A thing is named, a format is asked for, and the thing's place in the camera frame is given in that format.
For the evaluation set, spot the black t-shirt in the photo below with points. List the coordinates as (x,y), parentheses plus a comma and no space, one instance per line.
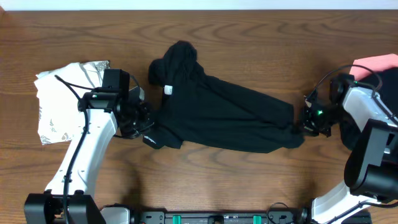
(203,109)

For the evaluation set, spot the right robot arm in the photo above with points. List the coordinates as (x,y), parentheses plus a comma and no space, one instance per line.
(370,177)

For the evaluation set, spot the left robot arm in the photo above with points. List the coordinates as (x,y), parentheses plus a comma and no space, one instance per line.
(112,110)

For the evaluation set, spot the pink garment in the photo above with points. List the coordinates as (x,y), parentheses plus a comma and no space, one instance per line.
(376,64)

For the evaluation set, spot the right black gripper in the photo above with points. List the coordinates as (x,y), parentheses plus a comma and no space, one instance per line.
(308,127)

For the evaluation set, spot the black clothes pile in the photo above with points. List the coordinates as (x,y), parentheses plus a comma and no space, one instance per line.
(377,100)

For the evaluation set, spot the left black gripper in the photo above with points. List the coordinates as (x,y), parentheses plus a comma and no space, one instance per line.
(145,107)

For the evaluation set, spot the white patterned folded cloth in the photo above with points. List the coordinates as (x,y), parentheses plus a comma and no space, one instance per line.
(58,106)

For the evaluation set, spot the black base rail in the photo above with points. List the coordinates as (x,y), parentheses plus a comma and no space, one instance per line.
(214,217)

